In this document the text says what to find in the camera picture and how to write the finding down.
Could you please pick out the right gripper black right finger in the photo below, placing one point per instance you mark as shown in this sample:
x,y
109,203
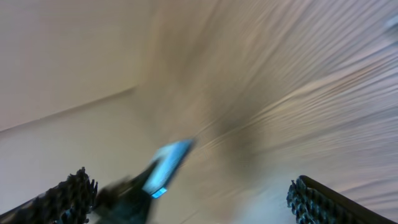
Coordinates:
x,y
314,203

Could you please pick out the Galaxy S24+ smartphone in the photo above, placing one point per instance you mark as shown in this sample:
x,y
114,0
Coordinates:
x,y
167,161

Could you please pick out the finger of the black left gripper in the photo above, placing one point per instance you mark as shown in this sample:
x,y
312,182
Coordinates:
x,y
126,201

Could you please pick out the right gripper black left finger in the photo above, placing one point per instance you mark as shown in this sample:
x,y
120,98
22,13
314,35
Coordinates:
x,y
68,202

